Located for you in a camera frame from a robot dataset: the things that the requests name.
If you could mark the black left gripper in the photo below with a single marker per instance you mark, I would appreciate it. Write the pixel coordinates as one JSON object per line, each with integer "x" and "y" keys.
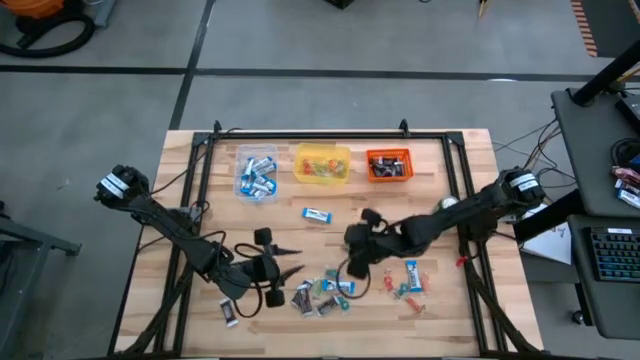
{"x": 265, "y": 272}

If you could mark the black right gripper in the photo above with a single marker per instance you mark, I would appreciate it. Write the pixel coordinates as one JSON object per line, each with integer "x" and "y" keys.
{"x": 375, "y": 242}

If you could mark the dark brown chocolate bar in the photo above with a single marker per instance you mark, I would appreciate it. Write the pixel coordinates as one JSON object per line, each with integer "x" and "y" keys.
{"x": 382, "y": 172}
{"x": 228, "y": 312}
{"x": 326, "y": 306}
{"x": 298, "y": 297}
{"x": 307, "y": 304}
{"x": 377, "y": 161}
{"x": 395, "y": 164}
{"x": 400, "y": 173}

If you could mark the teal gummy candy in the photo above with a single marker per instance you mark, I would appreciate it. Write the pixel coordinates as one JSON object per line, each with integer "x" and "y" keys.
{"x": 401, "y": 290}
{"x": 343, "y": 303}
{"x": 331, "y": 273}

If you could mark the blue white candy bar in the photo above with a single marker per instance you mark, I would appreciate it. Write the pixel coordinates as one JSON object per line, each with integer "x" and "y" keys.
{"x": 629, "y": 196}
{"x": 248, "y": 166}
{"x": 265, "y": 165}
{"x": 316, "y": 215}
{"x": 270, "y": 184}
{"x": 246, "y": 185}
{"x": 411, "y": 275}
{"x": 342, "y": 286}
{"x": 260, "y": 190}

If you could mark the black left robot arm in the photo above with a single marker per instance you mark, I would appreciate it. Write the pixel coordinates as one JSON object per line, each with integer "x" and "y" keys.
{"x": 170, "y": 225}

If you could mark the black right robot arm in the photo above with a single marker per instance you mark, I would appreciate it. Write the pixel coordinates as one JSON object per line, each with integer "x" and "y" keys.
{"x": 460, "y": 215}

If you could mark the pink wrapped candy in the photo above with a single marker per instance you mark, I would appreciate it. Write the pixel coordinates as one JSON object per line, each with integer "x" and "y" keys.
{"x": 625, "y": 175}

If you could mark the green soda can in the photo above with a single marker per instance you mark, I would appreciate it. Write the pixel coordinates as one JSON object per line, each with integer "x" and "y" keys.
{"x": 446, "y": 202}

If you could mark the red clip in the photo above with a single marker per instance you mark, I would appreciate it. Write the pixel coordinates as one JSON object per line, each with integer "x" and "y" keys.
{"x": 460, "y": 260}

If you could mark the orange plastic basket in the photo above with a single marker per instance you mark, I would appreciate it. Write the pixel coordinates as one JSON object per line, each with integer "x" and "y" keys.
{"x": 390, "y": 152}

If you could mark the yellow plastic bin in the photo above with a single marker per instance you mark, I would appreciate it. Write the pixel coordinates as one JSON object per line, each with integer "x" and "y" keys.
{"x": 322, "y": 150}

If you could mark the clear plastic bin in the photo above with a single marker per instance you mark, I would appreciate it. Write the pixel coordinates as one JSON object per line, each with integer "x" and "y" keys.
{"x": 240, "y": 150}

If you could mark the white paper sheet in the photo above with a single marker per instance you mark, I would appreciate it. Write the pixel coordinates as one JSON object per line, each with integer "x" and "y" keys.
{"x": 552, "y": 245}

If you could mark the grey keyboard desk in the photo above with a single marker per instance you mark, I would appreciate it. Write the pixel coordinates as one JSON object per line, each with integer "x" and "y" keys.
{"x": 605, "y": 305}

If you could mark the backlit black keyboard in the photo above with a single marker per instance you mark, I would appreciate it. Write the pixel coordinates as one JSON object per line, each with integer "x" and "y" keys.
{"x": 615, "y": 255}

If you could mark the grey metal table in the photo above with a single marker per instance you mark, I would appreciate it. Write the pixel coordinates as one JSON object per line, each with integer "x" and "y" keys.
{"x": 25, "y": 242}

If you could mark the black slanted beam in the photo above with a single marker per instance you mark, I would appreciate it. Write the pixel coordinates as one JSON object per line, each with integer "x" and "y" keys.
{"x": 607, "y": 75}

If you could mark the grey metal table leg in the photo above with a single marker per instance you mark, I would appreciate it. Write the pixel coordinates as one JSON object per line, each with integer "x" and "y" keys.
{"x": 103, "y": 10}

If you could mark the black mat orange striped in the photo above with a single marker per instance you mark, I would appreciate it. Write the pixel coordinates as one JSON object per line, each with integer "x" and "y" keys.
{"x": 612, "y": 25}

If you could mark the orange shop vacuum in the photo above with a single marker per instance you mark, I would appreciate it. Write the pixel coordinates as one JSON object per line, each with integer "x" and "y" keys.
{"x": 30, "y": 6}

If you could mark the black aluminium table frame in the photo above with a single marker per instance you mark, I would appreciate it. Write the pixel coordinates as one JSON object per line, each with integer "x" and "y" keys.
{"x": 350, "y": 135}

